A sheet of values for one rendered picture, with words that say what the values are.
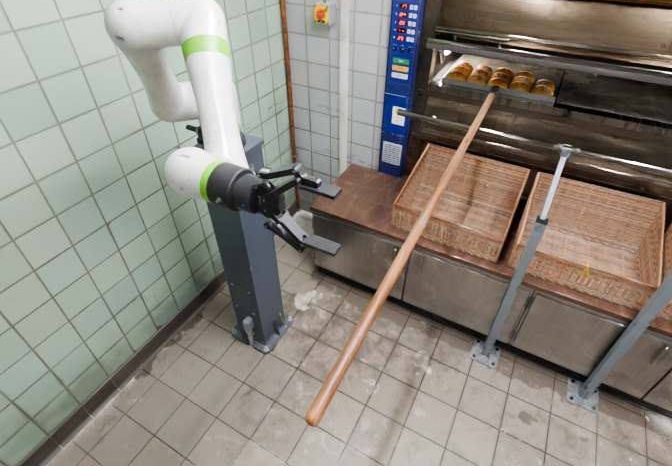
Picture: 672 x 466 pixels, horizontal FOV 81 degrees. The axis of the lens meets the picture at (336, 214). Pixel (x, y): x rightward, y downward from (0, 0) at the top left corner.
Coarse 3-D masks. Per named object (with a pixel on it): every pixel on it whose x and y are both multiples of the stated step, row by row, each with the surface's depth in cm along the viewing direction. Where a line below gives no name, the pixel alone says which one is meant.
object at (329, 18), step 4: (316, 4) 206; (320, 4) 205; (324, 4) 204; (328, 4) 204; (332, 4) 205; (316, 8) 207; (320, 8) 206; (328, 8) 204; (332, 8) 206; (316, 12) 208; (324, 12) 206; (328, 12) 205; (332, 12) 207; (324, 16) 207; (328, 16) 206; (332, 16) 209; (316, 20) 211; (320, 20) 210; (324, 20) 209; (328, 20) 208; (332, 20) 210; (324, 24) 210; (328, 24) 209
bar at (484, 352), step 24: (432, 120) 178; (528, 144) 163; (552, 144) 159; (648, 168) 147; (552, 192) 157; (528, 240) 162; (528, 264) 169; (504, 312) 190; (648, 312) 154; (624, 336) 166; (480, 360) 213; (576, 384) 202
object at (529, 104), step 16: (432, 80) 211; (464, 96) 202; (480, 96) 199; (496, 96) 195; (512, 96) 194; (544, 112) 188; (560, 112) 185; (576, 112) 182; (592, 112) 180; (608, 112) 180; (624, 128) 176; (640, 128) 173; (656, 128) 170
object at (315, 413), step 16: (480, 112) 174; (464, 144) 154; (448, 176) 137; (432, 208) 125; (416, 224) 118; (416, 240) 114; (400, 256) 108; (384, 288) 100; (368, 320) 93; (352, 336) 90; (352, 352) 87; (336, 368) 84; (336, 384) 82; (320, 400) 78; (320, 416) 77
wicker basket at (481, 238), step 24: (432, 144) 224; (480, 168) 215; (504, 168) 209; (408, 192) 219; (432, 192) 232; (456, 192) 226; (480, 192) 219; (504, 192) 213; (408, 216) 201; (432, 216) 193; (456, 216) 215; (480, 216) 216; (504, 216) 216; (432, 240) 201; (456, 240) 194; (480, 240) 187; (504, 240) 180
